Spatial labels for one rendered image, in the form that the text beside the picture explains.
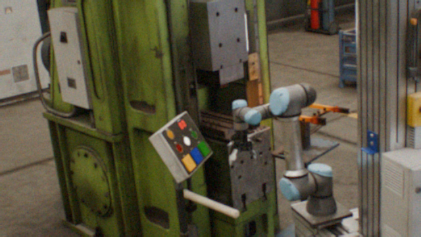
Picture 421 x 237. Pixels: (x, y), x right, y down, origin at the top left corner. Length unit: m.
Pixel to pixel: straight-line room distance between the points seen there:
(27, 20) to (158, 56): 5.32
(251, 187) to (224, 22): 1.06
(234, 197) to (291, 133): 1.10
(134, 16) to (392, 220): 1.91
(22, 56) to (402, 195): 6.81
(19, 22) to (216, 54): 5.38
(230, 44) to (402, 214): 1.54
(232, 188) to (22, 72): 5.41
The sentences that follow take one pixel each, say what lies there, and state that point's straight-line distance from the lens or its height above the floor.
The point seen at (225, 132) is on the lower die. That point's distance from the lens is 3.72.
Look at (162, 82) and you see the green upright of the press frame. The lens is 3.53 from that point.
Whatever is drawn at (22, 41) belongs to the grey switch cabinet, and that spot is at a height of 0.82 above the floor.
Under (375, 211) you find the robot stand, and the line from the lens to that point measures 2.91.
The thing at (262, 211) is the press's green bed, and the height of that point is 0.36.
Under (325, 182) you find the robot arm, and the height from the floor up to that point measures 0.99.
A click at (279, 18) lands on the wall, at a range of 11.87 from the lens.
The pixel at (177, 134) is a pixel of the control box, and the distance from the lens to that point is 3.27.
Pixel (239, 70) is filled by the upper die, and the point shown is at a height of 1.32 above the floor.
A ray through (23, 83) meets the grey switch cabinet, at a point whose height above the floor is 0.25.
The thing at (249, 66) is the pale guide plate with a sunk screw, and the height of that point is 1.28.
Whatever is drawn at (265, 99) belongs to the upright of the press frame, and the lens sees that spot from 4.16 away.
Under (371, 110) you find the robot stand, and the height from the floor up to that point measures 1.37.
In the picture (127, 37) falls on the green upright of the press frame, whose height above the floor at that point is 1.56.
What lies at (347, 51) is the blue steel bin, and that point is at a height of 0.47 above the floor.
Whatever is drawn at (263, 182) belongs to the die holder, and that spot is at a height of 0.56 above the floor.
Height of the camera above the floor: 2.25
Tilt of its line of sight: 19 degrees down
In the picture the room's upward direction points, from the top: 5 degrees counter-clockwise
